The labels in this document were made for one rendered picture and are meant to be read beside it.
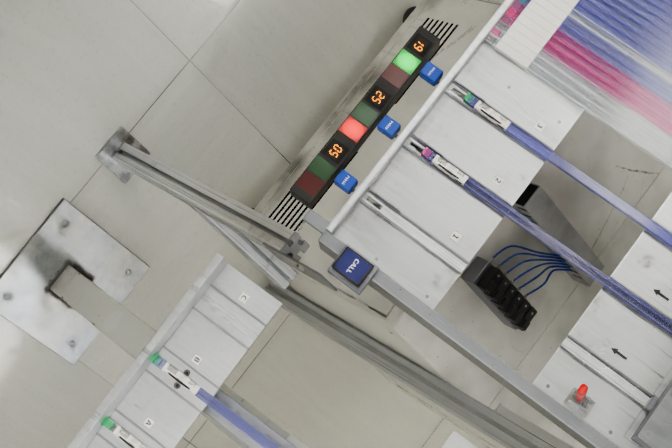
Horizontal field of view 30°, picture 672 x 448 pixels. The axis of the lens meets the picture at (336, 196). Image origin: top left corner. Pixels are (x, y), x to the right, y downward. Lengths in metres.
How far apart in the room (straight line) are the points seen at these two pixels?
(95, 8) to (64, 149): 0.28
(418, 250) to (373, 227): 0.08
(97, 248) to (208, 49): 0.46
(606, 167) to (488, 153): 0.51
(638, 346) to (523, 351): 0.53
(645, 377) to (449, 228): 0.36
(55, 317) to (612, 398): 1.16
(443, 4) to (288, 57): 0.35
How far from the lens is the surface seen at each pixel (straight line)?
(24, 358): 2.57
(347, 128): 1.96
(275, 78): 2.65
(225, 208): 2.15
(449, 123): 1.96
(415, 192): 1.92
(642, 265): 1.94
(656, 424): 1.84
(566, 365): 1.89
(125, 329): 2.26
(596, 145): 2.38
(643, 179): 2.50
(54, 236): 2.49
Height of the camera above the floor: 2.21
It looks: 52 degrees down
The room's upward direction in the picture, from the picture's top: 115 degrees clockwise
